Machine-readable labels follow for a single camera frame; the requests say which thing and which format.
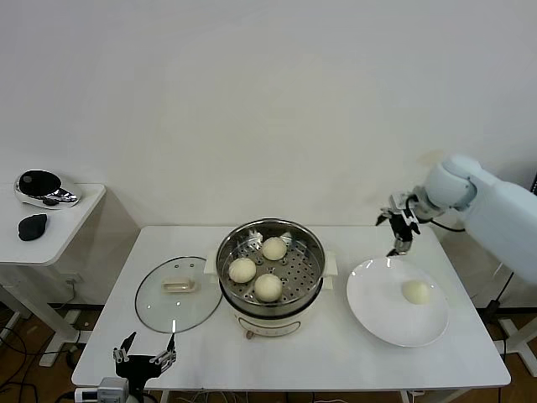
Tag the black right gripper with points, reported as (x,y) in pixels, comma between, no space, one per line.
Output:
(403,226)

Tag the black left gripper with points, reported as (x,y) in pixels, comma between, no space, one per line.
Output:
(134,367)

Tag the round glass pot lid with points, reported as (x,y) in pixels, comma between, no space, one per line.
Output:
(168,310)

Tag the white steamed baozi bun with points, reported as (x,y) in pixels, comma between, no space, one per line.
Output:
(268,287)
(415,291)
(242,270)
(274,248)

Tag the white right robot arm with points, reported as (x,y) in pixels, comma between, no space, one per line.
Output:
(495,210)

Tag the perforated steel steamer basket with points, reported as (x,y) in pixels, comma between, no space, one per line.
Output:
(298,273)

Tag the white round plate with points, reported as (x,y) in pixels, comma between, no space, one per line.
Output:
(377,302)

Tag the cream electric cooking pot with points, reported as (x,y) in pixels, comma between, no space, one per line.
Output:
(268,325)

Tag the white side table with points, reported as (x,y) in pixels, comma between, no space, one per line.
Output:
(63,235)

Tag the white desk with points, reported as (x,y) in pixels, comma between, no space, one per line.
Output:
(518,336)

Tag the black lumpy object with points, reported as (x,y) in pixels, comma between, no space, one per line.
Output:
(32,226)

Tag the chrome and black kitchen scale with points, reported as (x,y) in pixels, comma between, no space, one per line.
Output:
(40,184)

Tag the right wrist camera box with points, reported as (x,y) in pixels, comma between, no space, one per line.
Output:
(396,200)

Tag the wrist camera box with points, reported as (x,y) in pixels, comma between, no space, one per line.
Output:
(86,394)
(396,200)

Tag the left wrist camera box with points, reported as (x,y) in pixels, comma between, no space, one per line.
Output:
(86,394)

